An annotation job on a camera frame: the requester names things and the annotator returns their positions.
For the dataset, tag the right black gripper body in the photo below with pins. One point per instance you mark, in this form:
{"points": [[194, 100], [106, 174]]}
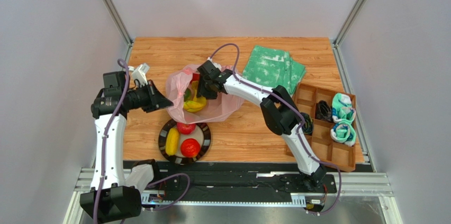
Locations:
{"points": [[207, 80]]}

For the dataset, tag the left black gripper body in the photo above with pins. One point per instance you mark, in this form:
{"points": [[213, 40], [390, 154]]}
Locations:
{"points": [[138, 98]]}

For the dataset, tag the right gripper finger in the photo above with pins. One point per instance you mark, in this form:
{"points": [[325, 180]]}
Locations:
{"points": [[203, 89], [211, 94]]}

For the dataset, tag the yellow banana bunch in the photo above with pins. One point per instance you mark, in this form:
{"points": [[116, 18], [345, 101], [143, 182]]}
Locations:
{"points": [[195, 104]]}

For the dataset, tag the pink plastic bag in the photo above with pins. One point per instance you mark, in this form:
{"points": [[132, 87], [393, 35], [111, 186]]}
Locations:
{"points": [[217, 110]]}

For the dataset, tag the red apple fruit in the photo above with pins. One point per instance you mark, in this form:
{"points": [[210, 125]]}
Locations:
{"points": [[185, 129]]}

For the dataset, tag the yellow mango fruit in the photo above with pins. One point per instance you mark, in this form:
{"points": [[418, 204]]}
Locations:
{"points": [[171, 146]]}

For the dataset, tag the red tomato fruit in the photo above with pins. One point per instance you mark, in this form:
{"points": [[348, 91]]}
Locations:
{"points": [[190, 148]]}

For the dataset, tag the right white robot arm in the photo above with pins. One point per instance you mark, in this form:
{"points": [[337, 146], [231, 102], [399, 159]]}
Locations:
{"points": [[280, 113]]}

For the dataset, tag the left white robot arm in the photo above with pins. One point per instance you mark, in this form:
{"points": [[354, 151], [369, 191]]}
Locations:
{"points": [[112, 195]]}

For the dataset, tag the red fruit in bag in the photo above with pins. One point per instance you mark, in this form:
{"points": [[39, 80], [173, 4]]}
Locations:
{"points": [[195, 77]]}

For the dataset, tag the green fruit in bag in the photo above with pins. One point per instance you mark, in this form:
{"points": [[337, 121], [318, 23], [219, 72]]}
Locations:
{"points": [[187, 95]]}

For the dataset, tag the dark round plate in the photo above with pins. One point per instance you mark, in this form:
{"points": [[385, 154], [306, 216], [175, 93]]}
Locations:
{"points": [[202, 134]]}

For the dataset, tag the green white cloth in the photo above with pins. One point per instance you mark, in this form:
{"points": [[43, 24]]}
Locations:
{"points": [[272, 67]]}

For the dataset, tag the wooden compartment tray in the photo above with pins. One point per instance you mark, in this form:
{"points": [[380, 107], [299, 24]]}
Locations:
{"points": [[315, 105]]}

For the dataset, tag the teal white sock upper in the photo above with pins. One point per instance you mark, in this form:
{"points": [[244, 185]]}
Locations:
{"points": [[343, 109]]}

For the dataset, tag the teal white sock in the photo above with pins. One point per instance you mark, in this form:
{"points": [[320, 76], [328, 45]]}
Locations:
{"points": [[343, 109], [344, 133]]}

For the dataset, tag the teal white sock lower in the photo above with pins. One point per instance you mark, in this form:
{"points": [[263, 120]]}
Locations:
{"points": [[344, 133]]}

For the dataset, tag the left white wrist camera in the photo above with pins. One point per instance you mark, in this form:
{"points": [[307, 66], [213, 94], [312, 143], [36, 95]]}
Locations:
{"points": [[138, 74]]}

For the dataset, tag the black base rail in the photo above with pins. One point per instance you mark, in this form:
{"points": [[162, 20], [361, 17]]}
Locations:
{"points": [[230, 182]]}

